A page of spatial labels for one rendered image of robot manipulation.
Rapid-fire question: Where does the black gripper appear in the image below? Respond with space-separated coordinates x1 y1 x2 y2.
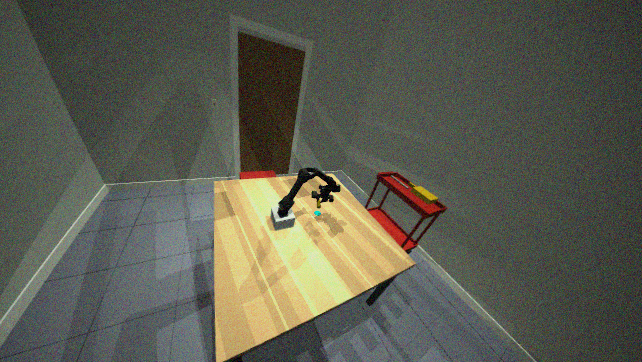
312 191 334 203

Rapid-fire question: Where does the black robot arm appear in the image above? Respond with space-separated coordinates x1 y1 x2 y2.
277 168 341 218

